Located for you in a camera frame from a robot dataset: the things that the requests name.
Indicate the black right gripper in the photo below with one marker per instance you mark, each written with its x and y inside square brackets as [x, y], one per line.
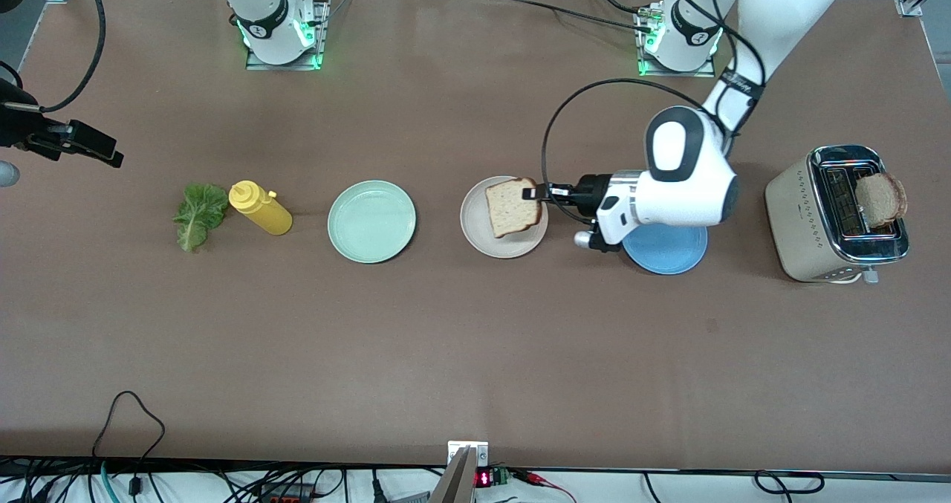
[22, 133]

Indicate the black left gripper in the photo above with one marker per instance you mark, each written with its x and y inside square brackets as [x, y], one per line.
[592, 189]

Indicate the brown bread slice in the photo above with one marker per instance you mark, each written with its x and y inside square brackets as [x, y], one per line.
[509, 213]
[883, 198]

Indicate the green lettuce leaf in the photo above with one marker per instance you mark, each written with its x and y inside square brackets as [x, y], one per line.
[200, 209]

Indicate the yellow mustard squeeze bottle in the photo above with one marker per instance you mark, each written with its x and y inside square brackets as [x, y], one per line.
[264, 209]

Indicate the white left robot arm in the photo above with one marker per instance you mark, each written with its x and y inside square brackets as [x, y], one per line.
[691, 183]

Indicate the beige plate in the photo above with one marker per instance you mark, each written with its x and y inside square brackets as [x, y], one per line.
[475, 228]

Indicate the blue plate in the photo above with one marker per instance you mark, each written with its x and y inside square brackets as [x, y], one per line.
[669, 256]

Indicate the green plate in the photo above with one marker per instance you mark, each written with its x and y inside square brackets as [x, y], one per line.
[371, 222]

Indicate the beige chrome toaster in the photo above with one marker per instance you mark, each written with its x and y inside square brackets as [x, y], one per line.
[799, 228]

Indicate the red clip lead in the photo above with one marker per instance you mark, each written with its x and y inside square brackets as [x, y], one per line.
[539, 479]

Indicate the red digit display module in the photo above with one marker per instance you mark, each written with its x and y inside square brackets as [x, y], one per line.
[484, 478]

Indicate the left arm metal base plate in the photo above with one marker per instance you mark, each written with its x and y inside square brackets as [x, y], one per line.
[706, 73]

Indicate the silver mounting bracket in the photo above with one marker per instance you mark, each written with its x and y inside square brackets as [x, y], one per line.
[479, 451]

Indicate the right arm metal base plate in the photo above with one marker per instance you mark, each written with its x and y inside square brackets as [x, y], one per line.
[324, 35]

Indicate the grey camera pole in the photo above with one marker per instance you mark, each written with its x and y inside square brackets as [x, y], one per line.
[457, 481]

